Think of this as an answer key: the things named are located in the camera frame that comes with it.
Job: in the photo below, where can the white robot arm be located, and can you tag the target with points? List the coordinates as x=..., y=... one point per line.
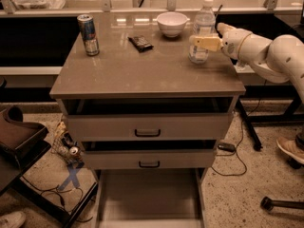
x=278, y=61

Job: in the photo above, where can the small background water bottle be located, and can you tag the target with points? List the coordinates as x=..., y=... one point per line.
x=240, y=65

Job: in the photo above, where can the top drawer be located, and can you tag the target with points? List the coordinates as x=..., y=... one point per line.
x=154, y=127

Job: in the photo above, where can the drawer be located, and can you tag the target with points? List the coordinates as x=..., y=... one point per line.
x=154, y=127
x=150, y=154
x=149, y=198

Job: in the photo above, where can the blue energy drink can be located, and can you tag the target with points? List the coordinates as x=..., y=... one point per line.
x=88, y=32

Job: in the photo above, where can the black snack packet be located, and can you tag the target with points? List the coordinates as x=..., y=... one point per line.
x=140, y=43

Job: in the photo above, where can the wire basket with cans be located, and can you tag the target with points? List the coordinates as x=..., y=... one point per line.
x=63, y=145

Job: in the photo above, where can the blue tape cross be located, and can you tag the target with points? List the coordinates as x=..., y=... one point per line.
x=72, y=169

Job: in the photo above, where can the tan shoe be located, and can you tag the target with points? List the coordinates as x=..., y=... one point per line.
x=291, y=148

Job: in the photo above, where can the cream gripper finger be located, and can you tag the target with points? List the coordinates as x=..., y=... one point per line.
x=212, y=43
x=223, y=28

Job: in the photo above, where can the bottom drawer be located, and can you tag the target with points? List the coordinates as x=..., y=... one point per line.
x=149, y=198

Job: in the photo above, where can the grey drawer cabinet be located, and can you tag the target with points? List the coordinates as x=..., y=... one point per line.
x=121, y=80

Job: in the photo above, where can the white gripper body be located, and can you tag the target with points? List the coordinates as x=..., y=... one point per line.
x=232, y=44

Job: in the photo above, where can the black chair leg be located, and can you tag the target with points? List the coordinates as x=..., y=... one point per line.
x=269, y=204

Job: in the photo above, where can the white shoe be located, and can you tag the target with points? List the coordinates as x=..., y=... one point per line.
x=13, y=220

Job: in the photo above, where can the black power adapter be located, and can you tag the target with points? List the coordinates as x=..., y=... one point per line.
x=226, y=147

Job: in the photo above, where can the clear plastic water bottle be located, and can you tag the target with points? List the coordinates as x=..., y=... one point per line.
x=204, y=24

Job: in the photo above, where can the white bowl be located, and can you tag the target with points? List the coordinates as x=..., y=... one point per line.
x=171, y=24

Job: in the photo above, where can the middle drawer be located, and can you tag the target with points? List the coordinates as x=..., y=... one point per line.
x=150, y=154

